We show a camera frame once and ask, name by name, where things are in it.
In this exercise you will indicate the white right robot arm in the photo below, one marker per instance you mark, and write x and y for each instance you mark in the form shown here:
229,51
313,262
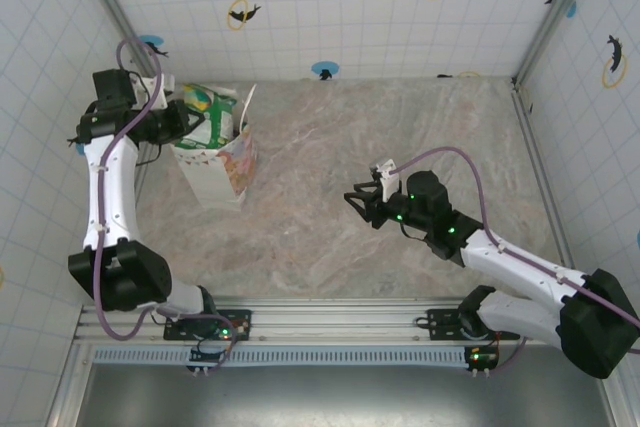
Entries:
525,272

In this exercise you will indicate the white printed paper bag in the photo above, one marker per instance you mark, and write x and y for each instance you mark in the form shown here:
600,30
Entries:
215,182

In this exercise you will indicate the green snack bag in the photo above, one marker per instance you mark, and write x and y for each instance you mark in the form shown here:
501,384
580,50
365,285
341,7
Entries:
212,119

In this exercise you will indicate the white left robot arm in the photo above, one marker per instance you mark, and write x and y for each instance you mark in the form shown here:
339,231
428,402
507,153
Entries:
112,197

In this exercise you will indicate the aluminium front rail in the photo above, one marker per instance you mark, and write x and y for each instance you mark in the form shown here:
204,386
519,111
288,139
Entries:
325,317

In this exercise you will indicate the grey metal base panel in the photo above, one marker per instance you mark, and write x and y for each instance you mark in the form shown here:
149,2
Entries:
325,397

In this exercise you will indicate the aluminium right corner post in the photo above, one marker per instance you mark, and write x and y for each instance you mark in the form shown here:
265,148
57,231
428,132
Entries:
555,12

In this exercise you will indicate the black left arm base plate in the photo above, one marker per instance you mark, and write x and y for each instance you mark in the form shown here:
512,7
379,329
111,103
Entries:
240,324

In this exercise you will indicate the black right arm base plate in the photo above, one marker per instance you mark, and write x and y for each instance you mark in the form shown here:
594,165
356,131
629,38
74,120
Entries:
440,324

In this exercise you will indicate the blue circle dolphin wall sticker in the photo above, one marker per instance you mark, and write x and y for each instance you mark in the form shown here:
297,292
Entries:
325,69
150,42

